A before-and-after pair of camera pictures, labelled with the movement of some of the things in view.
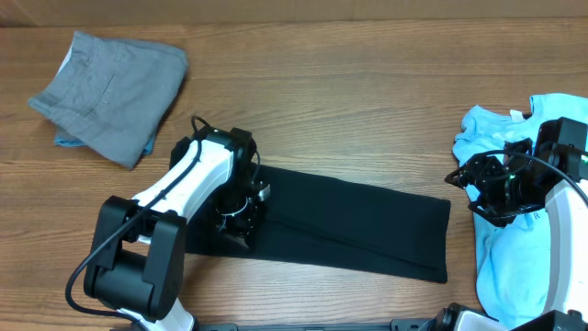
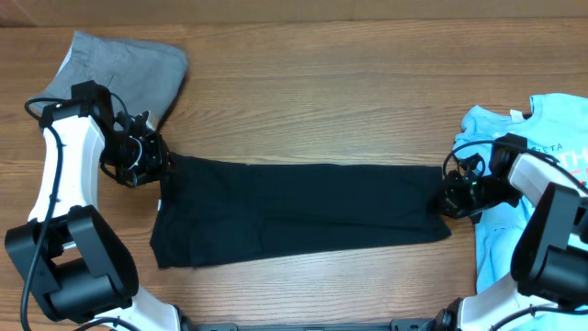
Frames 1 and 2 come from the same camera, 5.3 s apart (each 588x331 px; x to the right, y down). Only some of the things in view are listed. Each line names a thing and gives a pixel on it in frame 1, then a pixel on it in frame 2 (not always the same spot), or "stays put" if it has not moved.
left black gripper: (243, 226) -> (156, 166)
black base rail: (397, 325) stays put
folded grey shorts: (109, 95) stays put
